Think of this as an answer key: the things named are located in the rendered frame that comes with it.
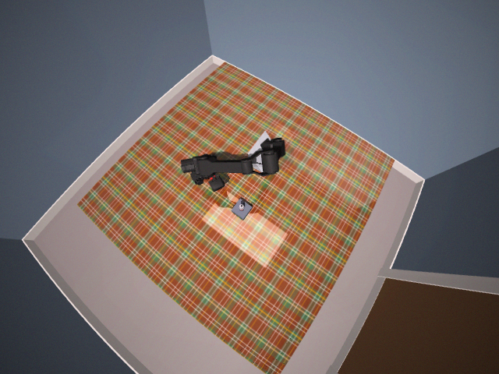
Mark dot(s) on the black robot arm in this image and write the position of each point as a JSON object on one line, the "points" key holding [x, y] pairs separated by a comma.
{"points": [[206, 165]]}

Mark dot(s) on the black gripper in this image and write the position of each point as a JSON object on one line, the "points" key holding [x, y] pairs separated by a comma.
{"points": [[216, 183]]}

